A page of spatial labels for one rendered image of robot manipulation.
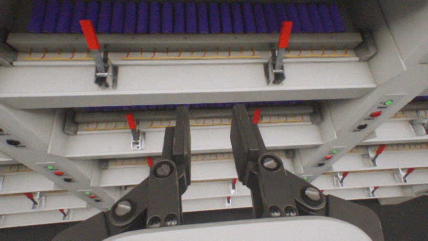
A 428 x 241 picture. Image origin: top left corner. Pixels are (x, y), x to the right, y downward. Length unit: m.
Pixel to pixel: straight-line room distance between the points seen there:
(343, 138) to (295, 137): 0.11
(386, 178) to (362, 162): 0.30
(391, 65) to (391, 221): 1.21
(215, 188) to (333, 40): 0.63
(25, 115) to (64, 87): 0.12
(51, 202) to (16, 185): 0.19
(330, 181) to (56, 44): 0.96
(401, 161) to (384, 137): 0.28
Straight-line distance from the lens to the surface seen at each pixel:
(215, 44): 0.36
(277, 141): 0.52
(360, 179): 1.07
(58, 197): 0.98
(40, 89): 0.41
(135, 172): 0.69
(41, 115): 0.51
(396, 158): 0.94
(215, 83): 0.34
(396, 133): 0.70
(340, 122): 0.52
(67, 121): 0.55
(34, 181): 0.81
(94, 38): 0.33
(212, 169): 0.66
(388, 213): 1.56
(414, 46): 0.42
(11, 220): 1.29
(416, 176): 1.24
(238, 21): 0.39
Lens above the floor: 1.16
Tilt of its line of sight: 53 degrees down
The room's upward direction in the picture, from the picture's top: 4 degrees clockwise
